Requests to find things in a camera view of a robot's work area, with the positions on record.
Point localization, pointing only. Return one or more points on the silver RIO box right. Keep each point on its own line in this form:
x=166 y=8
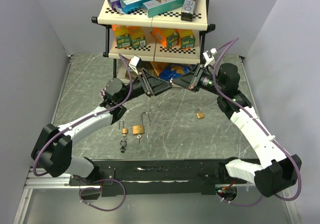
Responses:
x=188 y=10

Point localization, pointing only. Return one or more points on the teal RIO box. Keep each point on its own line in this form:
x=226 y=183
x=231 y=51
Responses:
x=155 y=7

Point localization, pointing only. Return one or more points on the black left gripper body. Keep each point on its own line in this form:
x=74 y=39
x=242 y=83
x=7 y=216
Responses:
x=144 y=83

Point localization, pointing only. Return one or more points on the orange green box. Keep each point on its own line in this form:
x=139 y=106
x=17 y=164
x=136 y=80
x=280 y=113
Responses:
x=138 y=39
x=167 y=37
x=187 y=39
x=122 y=36

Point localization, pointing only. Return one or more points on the blue toothpaste box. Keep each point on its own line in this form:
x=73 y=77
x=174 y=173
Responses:
x=128 y=6

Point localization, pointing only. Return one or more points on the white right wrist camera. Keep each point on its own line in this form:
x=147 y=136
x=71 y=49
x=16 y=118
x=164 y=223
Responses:
x=209 y=57

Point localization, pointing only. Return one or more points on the key with panda keychain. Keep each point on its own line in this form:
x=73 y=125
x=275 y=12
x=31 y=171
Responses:
x=123 y=143

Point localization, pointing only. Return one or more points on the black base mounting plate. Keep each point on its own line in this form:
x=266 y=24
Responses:
x=162 y=176

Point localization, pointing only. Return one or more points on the small brass padlock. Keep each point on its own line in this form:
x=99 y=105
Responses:
x=122 y=127

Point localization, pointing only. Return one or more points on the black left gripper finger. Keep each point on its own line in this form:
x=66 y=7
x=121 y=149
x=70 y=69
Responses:
x=153 y=79
x=159 y=88

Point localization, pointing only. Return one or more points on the medium brass padlock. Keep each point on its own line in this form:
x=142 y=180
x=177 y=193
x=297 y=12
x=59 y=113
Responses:
x=199 y=114

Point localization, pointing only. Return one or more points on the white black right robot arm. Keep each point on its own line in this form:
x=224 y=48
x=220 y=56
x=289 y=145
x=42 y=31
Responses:
x=277 y=170

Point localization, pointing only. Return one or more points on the aluminium rail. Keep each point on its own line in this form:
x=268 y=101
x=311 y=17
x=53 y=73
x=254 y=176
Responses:
x=47 y=181

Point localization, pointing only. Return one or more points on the purple striped sponge pad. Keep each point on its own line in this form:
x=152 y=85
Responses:
x=103 y=93

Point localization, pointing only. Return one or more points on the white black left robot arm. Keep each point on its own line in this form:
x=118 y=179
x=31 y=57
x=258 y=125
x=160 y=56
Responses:
x=53 y=149

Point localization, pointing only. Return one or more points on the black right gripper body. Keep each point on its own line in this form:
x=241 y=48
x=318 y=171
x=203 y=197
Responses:
x=202 y=79

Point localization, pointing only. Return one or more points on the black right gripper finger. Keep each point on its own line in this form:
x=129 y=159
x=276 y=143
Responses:
x=183 y=82
x=191 y=74

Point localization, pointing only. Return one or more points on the large brass padlock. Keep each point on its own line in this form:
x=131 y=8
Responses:
x=139 y=129

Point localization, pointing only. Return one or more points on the orange snack bag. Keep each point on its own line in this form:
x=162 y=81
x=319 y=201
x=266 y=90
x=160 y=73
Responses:
x=158 y=67

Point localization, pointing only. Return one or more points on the blue chips bag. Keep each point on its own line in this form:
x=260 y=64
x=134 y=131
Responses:
x=173 y=71

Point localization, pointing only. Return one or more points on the brown snack bag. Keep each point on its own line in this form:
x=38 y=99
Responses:
x=126 y=74

